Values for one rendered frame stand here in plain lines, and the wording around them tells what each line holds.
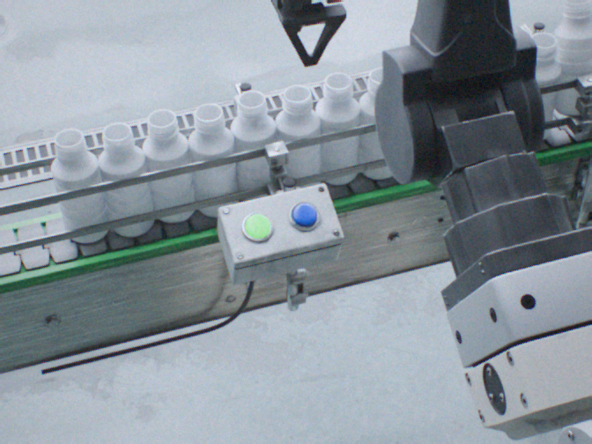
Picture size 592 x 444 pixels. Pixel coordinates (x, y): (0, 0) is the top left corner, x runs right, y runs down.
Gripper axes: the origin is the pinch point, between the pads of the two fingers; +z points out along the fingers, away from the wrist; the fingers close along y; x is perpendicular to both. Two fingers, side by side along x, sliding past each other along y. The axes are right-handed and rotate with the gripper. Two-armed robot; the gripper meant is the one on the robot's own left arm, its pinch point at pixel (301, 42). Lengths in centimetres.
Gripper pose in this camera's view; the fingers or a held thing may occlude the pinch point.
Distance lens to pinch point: 120.4
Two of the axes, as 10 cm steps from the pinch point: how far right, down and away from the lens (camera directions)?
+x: 9.6, -2.1, 1.8
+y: 2.8, 6.8, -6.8
